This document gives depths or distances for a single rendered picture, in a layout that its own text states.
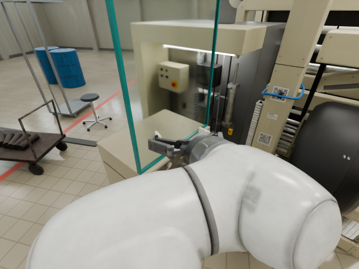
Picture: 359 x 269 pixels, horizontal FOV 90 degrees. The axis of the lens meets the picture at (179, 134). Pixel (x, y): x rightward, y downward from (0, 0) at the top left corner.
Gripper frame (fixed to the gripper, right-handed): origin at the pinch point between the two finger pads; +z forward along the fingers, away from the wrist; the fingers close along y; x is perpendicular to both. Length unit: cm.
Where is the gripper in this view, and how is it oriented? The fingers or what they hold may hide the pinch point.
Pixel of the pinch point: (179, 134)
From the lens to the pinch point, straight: 53.5
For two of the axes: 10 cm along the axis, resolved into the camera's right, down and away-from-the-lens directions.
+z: -2.8, -2.2, 9.3
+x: -0.3, -9.7, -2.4
